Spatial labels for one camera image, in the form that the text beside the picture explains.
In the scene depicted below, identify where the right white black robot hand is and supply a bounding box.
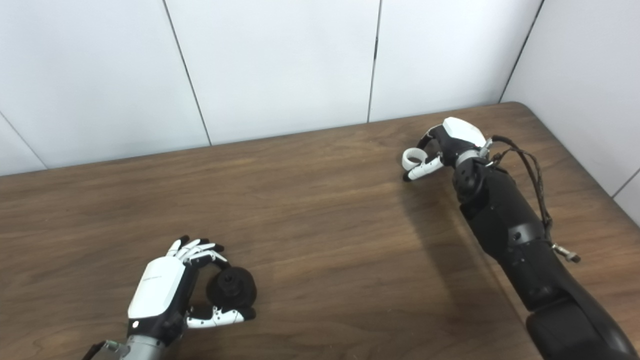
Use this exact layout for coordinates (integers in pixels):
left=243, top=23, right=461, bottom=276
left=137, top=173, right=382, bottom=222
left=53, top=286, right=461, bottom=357
left=402, top=117, right=488, bottom=183

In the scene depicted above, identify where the round black plastic part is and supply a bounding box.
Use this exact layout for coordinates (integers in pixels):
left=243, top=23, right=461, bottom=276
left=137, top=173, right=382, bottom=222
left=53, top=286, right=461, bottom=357
left=206, top=266, right=258, bottom=309

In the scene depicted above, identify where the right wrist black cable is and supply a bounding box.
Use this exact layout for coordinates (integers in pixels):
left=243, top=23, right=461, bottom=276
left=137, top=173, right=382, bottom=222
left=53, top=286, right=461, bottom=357
left=479, top=134, right=582, bottom=264

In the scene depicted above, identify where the white toothed plastic ring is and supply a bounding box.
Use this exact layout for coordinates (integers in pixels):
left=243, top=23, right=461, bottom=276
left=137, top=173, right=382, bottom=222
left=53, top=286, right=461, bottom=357
left=402, top=148, right=428, bottom=172

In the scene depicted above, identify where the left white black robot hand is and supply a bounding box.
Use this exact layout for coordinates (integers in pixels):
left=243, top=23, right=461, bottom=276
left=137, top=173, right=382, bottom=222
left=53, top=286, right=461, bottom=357
left=126, top=235, right=257, bottom=347

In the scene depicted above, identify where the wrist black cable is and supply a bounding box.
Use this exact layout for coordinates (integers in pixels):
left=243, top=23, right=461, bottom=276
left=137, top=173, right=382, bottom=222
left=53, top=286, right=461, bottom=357
left=81, top=340, right=124, bottom=360
left=479, top=134, right=582, bottom=264

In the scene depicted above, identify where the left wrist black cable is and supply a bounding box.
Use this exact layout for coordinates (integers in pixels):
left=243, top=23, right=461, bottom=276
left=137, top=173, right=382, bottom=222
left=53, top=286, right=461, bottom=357
left=81, top=340, right=124, bottom=360

